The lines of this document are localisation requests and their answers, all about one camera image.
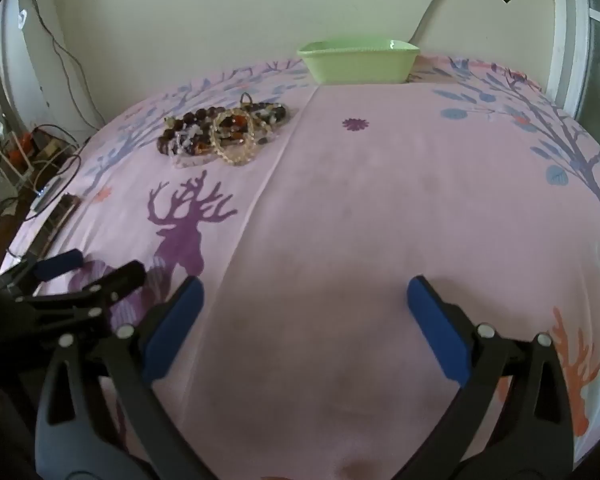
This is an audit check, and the pink printed bed sheet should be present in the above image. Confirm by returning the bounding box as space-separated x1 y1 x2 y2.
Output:
0 55 600 480

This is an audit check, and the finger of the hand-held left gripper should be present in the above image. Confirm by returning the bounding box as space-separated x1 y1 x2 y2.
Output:
0 249 86 292
14 260 147 322

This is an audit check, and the light green plastic basin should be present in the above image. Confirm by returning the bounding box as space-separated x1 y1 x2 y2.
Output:
296 38 421 86

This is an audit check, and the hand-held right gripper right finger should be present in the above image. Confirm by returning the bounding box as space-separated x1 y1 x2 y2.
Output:
407 274 589 480

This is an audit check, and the white window frame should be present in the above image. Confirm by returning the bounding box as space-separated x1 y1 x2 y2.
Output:
547 0 600 128

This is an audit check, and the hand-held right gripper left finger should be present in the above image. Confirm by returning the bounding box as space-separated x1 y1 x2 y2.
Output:
34 275 216 480

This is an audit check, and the pile of black hair ties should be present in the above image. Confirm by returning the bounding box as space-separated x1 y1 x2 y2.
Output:
156 92 290 168

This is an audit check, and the cluttered side table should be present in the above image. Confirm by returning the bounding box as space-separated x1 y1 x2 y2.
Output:
0 122 83 221

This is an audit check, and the thin dark wall cable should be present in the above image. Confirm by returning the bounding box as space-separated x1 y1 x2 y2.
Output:
17 0 107 133

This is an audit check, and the brown wooden board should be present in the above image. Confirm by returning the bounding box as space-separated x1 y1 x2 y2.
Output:
29 193 83 257

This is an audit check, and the black looped cable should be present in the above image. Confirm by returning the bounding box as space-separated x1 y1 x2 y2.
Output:
24 154 82 221

